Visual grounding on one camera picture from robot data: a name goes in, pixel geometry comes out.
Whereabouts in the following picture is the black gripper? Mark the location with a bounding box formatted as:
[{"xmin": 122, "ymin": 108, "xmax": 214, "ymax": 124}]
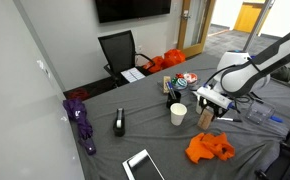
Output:
[{"xmin": 199, "ymin": 96, "xmax": 227, "ymax": 121}]

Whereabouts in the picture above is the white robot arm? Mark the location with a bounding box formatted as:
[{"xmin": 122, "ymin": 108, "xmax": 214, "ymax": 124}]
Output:
[{"xmin": 197, "ymin": 32, "xmax": 290, "ymax": 117}]

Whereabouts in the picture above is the left white paper cup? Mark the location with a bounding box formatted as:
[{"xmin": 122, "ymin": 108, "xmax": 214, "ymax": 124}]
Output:
[{"xmin": 170, "ymin": 103, "xmax": 187, "ymax": 126}]

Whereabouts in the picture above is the black pen cup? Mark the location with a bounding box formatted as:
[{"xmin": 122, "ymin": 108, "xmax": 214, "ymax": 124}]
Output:
[{"xmin": 166, "ymin": 91, "xmax": 181, "ymax": 109}]

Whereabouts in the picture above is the blue marker in cup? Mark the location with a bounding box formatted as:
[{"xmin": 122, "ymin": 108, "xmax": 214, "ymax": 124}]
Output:
[{"xmin": 166, "ymin": 81, "xmax": 177, "ymax": 99}]

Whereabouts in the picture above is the blue small object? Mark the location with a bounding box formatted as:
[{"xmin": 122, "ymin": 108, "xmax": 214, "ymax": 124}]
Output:
[{"xmin": 270, "ymin": 116, "xmax": 283, "ymax": 123}]

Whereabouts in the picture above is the black white marker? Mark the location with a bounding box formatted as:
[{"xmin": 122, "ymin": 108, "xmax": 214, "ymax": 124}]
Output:
[{"xmin": 216, "ymin": 117, "xmax": 242, "ymax": 123}]

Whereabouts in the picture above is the red white snack pack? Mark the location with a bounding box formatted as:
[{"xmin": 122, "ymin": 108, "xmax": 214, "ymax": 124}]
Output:
[{"xmin": 184, "ymin": 73, "xmax": 198, "ymax": 84}]

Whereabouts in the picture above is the teal round tin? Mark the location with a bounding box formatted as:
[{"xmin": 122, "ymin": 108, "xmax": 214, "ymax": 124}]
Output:
[{"xmin": 174, "ymin": 78, "xmax": 187, "ymax": 90}]

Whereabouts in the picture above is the orange cloth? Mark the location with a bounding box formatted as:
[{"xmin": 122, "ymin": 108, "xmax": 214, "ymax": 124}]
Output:
[{"xmin": 185, "ymin": 132, "xmax": 235, "ymax": 164}]

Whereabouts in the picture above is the grey tablecloth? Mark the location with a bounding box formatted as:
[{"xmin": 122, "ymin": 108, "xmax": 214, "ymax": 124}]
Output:
[{"xmin": 78, "ymin": 54, "xmax": 290, "ymax": 180}]

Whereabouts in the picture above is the long wooden block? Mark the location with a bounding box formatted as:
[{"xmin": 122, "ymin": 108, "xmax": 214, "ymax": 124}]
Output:
[{"xmin": 163, "ymin": 76, "xmax": 171, "ymax": 94}]

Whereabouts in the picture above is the clear plastic box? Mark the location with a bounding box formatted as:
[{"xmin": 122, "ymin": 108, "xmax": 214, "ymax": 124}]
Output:
[{"xmin": 245, "ymin": 100, "xmax": 275, "ymax": 125}]

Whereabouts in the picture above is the orange bag on floor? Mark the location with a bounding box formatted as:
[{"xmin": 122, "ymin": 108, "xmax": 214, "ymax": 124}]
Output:
[{"xmin": 142, "ymin": 49, "xmax": 185, "ymax": 73}]

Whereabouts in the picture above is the white paper on chair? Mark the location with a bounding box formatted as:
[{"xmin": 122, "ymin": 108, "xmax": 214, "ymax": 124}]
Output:
[{"xmin": 121, "ymin": 67, "xmax": 145, "ymax": 83}]

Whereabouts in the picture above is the white framed tablet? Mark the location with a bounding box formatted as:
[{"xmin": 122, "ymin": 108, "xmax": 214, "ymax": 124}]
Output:
[{"xmin": 122, "ymin": 149, "xmax": 165, "ymax": 180}]

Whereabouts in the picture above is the wooden door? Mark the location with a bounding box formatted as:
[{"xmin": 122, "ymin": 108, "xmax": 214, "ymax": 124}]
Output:
[{"xmin": 177, "ymin": 0, "xmax": 216, "ymax": 58}]

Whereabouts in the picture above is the black office chair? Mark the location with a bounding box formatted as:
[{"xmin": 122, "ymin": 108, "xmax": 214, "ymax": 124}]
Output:
[{"xmin": 98, "ymin": 30, "xmax": 156, "ymax": 87}]

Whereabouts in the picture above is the purple folded umbrella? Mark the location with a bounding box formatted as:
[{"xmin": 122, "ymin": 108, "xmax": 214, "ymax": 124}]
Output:
[{"xmin": 63, "ymin": 98, "xmax": 96, "ymax": 155}]

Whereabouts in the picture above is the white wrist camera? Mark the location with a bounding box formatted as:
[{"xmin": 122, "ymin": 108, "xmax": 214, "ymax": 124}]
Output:
[{"xmin": 197, "ymin": 87, "xmax": 234, "ymax": 109}]

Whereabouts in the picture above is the wall mounted television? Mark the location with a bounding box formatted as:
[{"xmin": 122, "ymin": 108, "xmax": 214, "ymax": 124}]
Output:
[{"xmin": 95, "ymin": 0, "xmax": 171, "ymax": 23}]

